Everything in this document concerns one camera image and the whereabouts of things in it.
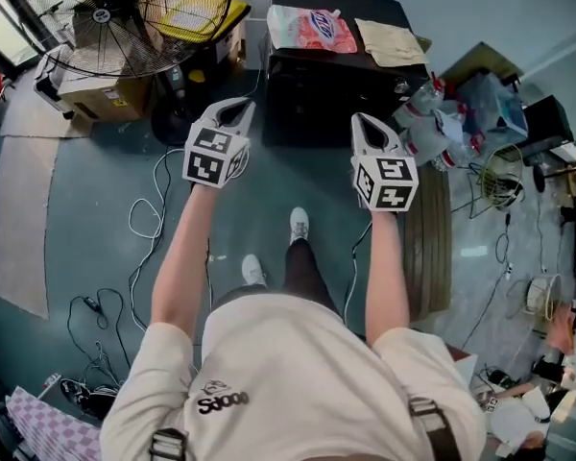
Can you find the black trousers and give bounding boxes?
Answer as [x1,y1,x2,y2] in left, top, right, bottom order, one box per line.
[210,237,343,325]

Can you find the brown cardboard box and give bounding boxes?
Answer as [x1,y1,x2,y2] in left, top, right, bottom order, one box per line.
[57,72,157,123]

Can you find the wooden slat board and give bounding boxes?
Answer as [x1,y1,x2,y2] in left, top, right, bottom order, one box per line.
[401,163,453,322]

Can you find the tangle of black cables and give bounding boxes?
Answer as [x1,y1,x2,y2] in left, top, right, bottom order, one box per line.
[60,376,122,418]

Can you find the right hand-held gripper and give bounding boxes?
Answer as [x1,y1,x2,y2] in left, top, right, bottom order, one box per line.
[349,111,420,214]

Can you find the person's left forearm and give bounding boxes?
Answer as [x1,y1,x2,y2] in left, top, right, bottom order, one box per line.
[151,182,218,344]

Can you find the black speaker box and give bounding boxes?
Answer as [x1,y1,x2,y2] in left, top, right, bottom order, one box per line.
[521,94,576,154]

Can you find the person's white shoe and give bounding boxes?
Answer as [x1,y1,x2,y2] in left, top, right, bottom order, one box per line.
[241,254,268,288]
[289,206,311,248]

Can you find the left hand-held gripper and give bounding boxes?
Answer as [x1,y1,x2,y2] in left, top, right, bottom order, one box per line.
[181,97,257,190]

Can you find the black grey harness strap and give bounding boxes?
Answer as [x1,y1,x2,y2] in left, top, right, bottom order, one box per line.
[148,427,189,461]
[407,396,465,461]

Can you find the white printed t-shirt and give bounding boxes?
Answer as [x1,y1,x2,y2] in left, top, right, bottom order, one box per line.
[99,293,489,461]

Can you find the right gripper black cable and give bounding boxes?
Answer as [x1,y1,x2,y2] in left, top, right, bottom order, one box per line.
[343,220,374,327]

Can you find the clear bag of bottles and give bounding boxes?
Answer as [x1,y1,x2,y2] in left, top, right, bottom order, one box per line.
[393,72,487,173]

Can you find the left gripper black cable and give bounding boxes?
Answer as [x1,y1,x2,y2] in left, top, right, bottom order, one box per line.
[204,236,216,307]

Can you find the blue plastic bag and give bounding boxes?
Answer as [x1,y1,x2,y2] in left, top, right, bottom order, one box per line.
[455,72,530,139]

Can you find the yellowish wire fan guard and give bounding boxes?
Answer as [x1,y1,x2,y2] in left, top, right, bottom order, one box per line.
[478,142,526,209]

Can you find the black power adapter cable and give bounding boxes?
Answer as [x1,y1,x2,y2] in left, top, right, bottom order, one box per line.
[66,288,132,370]

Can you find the small white fan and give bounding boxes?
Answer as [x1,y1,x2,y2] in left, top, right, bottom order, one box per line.
[521,274,564,327]

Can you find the pink detergent pouch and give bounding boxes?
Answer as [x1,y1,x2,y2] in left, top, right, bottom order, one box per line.
[267,5,359,55]

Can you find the beige folded cloth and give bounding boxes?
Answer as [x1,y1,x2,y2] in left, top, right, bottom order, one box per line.
[353,16,430,67]

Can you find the person's right white shoe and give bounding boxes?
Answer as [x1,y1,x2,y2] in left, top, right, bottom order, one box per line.
[289,206,311,248]

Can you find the plain pink cloth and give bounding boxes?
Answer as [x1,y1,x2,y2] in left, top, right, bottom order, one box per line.
[545,303,576,357]

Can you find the white floor cable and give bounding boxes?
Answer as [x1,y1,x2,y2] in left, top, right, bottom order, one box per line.
[127,146,187,331]

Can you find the person's right forearm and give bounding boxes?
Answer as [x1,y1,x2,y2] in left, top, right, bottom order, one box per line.
[363,210,412,351]

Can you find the pink checked cloth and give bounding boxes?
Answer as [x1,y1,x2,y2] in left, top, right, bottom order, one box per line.
[4,385,103,461]

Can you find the black floor fan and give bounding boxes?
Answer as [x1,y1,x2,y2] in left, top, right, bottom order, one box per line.
[16,0,235,147]

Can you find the person's left white shoe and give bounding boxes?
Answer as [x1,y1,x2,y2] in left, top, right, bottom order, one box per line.
[241,254,268,288]

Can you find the yellow bin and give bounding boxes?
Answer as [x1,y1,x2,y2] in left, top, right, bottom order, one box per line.
[165,0,252,43]

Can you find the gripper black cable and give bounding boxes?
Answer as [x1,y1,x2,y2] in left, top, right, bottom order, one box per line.
[343,220,374,327]
[204,236,216,307]

